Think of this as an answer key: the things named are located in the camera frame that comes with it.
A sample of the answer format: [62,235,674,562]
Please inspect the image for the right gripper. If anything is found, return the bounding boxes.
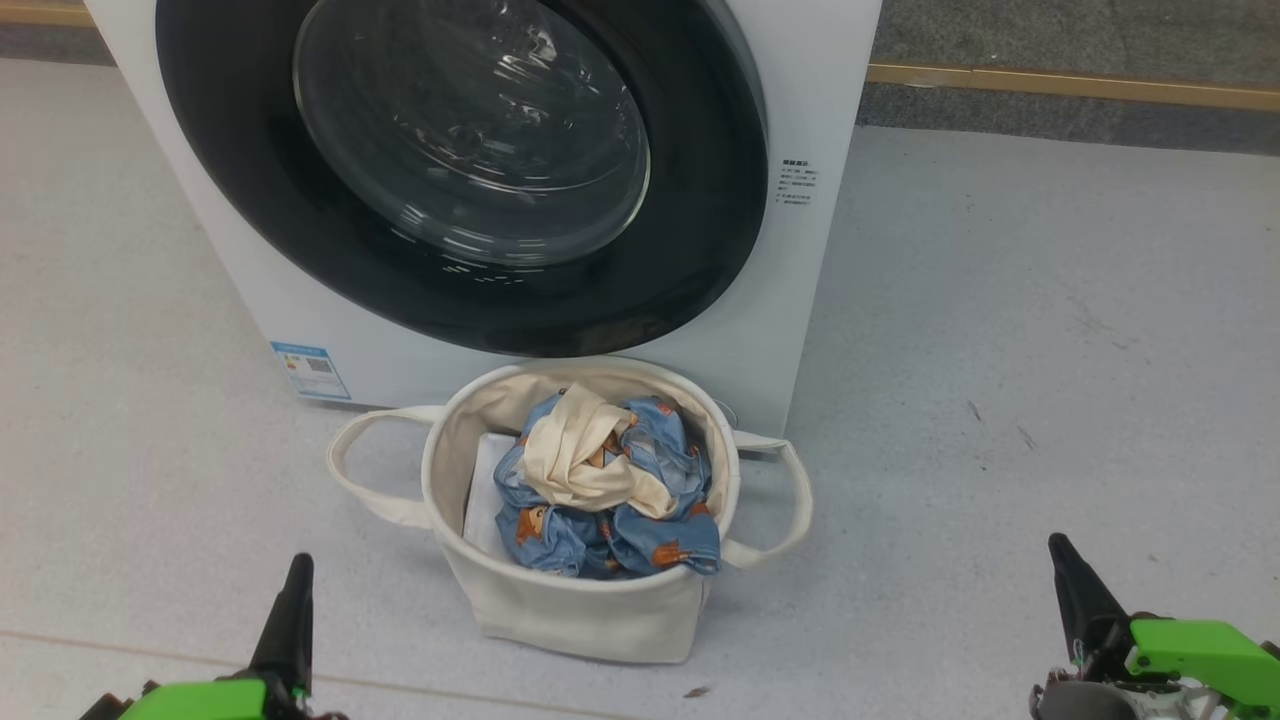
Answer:
[1029,532,1280,720]

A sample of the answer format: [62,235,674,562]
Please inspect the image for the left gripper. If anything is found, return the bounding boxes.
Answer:
[80,552,349,720]

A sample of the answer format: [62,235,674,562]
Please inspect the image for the blue bear print garment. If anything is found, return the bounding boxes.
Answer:
[492,394,724,582]

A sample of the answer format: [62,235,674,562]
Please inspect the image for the cream garment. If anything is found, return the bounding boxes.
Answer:
[521,382,683,522]

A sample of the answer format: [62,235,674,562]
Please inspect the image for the black round glass washer door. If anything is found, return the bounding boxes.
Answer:
[155,0,771,359]

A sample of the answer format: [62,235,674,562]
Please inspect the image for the white pad in basket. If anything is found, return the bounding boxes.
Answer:
[462,431,523,561]

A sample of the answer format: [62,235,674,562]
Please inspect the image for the cream canvas laundry basket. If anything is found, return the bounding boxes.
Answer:
[326,356,815,667]

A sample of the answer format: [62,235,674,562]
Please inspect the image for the white washing machine body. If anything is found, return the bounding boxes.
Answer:
[85,0,883,437]

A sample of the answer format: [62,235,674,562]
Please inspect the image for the blue energy label sticker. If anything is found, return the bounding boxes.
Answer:
[269,341,354,402]

